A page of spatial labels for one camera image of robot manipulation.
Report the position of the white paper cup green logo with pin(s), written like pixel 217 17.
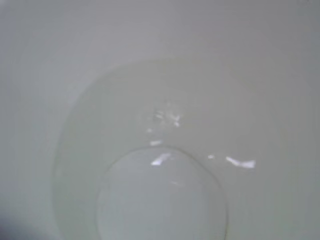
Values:
pixel 159 119

